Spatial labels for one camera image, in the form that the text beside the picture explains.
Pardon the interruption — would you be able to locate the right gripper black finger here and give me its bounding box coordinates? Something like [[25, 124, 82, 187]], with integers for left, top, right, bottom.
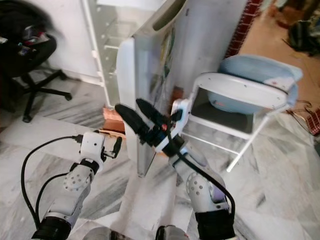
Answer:
[[114, 103, 151, 141], [135, 98, 168, 126]]

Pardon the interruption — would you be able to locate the white fridge body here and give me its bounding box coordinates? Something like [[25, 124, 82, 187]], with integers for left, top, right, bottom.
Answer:
[[82, 0, 251, 108]]

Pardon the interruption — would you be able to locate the red brick stack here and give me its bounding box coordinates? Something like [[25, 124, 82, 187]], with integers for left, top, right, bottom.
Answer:
[[172, 85, 184, 107], [102, 106, 122, 134]]

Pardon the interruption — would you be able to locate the white folding chair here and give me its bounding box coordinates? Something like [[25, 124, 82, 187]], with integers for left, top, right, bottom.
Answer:
[[172, 71, 303, 173]]

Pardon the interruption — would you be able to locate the grey right robot leg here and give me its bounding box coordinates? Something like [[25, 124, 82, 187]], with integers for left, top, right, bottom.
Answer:
[[155, 225, 186, 240]]

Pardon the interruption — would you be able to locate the black office chair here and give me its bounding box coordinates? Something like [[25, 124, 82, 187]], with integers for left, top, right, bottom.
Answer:
[[0, 0, 73, 124]]

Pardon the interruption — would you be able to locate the light blue plastic tub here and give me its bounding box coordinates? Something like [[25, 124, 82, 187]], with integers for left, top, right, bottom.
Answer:
[[207, 54, 304, 113]]

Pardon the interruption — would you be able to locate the black clothes pile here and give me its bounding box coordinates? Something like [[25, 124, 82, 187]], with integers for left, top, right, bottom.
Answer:
[[0, 0, 53, 56]]

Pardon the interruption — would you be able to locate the black backpack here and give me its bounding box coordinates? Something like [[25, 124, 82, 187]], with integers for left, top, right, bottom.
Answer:
[[287, 19, 320, 56]]

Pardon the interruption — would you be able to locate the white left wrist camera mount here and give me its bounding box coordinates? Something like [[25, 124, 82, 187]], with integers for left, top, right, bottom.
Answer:
[[89, 131, 108, 162]]

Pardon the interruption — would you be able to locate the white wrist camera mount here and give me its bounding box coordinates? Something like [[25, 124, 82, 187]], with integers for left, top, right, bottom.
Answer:
[[89, 131, 108, 162], [152, 97, 193, 153]]

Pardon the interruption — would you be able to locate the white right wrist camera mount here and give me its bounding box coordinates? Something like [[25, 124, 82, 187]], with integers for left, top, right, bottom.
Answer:
[[152, 97, 193, 153]]

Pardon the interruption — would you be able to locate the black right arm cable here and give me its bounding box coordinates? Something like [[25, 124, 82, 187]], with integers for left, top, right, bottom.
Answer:
[[172, 115, 237, 216]]

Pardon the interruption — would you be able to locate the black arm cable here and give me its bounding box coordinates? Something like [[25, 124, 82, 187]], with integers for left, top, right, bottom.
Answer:
[[172, 115, 237, 216], [21, 134, 92, 228]]

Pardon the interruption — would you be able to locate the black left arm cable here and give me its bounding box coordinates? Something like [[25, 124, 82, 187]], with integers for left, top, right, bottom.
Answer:
[[21, 134, 92, 228]]

